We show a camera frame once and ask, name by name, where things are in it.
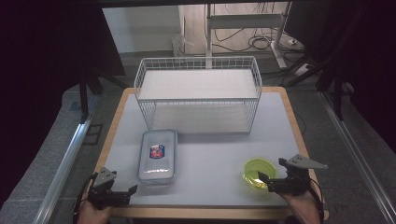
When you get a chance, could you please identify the clear plastic lidded container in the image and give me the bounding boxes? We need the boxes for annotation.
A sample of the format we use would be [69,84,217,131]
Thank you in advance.
[136,129,178,187]

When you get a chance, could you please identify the white power strip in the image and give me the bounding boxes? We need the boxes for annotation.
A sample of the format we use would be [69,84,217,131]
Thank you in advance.
[292,63,312,77]

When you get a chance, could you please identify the white metal desk frame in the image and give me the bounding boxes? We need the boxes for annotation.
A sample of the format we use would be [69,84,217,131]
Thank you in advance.
[205,1,293,70]

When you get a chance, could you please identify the aluminium floor rail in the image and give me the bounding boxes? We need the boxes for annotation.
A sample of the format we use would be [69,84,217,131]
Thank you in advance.
[32,92,102,224]
[318,91,396,224]

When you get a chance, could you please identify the black floor cables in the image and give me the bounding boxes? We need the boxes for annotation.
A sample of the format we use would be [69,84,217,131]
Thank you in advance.
[212,27,301,54]

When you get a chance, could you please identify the black metal stand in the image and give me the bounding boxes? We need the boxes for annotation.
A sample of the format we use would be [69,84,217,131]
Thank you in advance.
[279,54,347,121]
[77,69,106,123]

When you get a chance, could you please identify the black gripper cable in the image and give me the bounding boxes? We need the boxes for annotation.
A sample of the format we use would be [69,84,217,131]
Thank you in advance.
[307,177,326,224]
[72,173,99,224]

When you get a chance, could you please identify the green plastic bowl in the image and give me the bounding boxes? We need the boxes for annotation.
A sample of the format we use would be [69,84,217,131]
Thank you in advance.
[242,157,278,190]

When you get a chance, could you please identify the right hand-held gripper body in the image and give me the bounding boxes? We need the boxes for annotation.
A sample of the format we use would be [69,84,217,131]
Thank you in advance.
[266,154,329,197]

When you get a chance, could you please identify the black curtain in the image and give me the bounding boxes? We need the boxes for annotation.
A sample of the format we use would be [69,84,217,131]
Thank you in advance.
[284,0,396,153]
[0,0,127,208]

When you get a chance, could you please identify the person's left hand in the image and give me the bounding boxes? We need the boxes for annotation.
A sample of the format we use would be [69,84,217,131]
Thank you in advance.
[77,199,112,224]

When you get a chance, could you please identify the person's right hand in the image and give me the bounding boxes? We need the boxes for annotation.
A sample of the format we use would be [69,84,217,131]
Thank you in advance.
[277,189,322,224]

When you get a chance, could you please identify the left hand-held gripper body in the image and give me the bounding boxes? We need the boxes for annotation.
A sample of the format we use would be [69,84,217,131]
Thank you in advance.
[87,166,131,210]

